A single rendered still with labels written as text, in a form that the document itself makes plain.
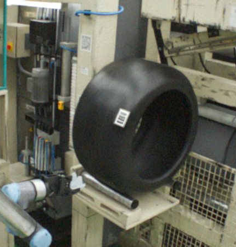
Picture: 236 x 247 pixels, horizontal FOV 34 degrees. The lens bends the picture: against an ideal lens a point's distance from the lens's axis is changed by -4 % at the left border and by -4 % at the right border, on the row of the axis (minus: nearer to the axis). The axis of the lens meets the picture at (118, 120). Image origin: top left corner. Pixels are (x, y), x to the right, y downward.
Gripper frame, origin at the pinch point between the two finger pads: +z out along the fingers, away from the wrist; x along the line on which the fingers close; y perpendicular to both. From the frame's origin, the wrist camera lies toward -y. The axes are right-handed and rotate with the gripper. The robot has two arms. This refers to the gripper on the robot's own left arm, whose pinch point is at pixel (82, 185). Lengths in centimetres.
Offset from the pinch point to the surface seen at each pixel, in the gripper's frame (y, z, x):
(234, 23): 72, 42, -28
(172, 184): -4.1, 46.2, -10.9
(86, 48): 51, 19, 31
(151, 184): -0.1, 28.5, -12.1
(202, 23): 70, 43, -12
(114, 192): -6.6, 18.7, -0.7
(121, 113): 31.8, 5.4, -9.4
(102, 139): 20.9, 2.1, -5.1
